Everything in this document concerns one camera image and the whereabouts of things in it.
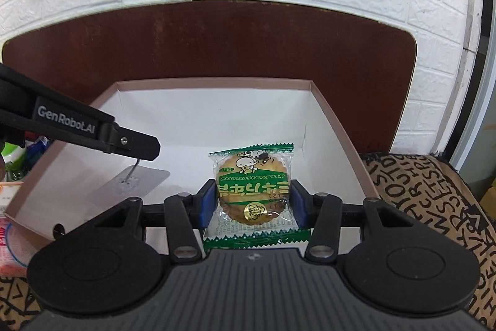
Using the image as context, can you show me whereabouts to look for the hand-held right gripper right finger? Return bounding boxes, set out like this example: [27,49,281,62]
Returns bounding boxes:
[290,179,417,264]

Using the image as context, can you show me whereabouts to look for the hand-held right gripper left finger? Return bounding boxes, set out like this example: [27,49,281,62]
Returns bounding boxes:
[91,179,218,264]

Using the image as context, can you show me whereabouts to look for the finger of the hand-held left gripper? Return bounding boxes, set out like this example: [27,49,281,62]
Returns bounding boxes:
[101,123,161,162]

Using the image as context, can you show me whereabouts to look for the clear adhesive hook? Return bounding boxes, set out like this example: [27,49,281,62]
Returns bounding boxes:
[91,159,171,208]

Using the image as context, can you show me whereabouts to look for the green cookie packet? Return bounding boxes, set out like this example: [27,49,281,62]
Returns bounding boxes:
[202,142,312,252]

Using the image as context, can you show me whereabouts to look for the brown cardboard storage box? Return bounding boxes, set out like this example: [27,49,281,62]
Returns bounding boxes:
[5,80,379,242]

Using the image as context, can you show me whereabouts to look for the pink plastic bag packet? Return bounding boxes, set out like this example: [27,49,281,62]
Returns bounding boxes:
[0,215,38,277]

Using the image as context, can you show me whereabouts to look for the letter print desktop cloth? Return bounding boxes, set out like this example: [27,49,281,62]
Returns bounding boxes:
[0,153,496,331]

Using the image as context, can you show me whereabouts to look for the green white round container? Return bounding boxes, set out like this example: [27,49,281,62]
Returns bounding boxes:
[0,143,29,181]

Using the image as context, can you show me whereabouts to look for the white orange medicine box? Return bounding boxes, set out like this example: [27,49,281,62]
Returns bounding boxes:
[0,181,24,216]

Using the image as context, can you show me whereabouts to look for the brown wooden board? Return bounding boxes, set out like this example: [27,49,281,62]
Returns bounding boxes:
[2,0,417,154]

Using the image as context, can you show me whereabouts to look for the grey door frame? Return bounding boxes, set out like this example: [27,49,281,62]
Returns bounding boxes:
[449,0,496,186]

